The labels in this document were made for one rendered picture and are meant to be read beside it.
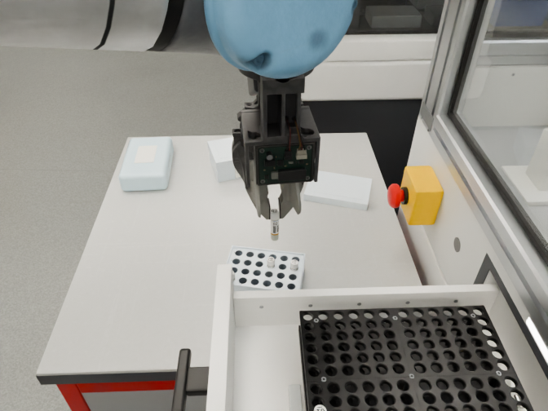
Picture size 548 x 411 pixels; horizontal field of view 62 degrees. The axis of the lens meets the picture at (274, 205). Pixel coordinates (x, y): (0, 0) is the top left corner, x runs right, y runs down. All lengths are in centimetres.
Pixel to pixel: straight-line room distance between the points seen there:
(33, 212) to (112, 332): 161
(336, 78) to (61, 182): 163
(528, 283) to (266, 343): 31
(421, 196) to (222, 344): 40
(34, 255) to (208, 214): 129
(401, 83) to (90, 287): 84
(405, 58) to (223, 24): 100
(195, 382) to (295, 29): 38
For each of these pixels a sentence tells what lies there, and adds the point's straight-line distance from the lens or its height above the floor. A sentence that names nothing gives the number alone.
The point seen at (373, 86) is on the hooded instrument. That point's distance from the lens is 120.
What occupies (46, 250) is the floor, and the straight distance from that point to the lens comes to 210.
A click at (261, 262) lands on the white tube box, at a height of 79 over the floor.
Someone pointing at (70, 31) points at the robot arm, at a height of 128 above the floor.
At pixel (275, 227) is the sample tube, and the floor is 96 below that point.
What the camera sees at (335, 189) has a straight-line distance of 93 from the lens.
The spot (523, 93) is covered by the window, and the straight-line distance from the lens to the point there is 60.
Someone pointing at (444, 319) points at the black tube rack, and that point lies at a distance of 59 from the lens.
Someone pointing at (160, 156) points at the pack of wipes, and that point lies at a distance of 100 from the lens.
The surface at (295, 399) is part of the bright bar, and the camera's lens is 56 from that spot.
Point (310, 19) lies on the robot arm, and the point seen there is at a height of 128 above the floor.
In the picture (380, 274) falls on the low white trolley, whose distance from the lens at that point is 80.
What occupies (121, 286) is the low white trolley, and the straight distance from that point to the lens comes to 81.
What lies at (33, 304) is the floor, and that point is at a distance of 192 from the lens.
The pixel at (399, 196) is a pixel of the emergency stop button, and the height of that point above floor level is 89.
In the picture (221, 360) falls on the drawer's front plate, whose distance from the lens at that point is 49.
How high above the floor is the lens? 135
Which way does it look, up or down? 40 degrees down
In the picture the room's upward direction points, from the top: straight up
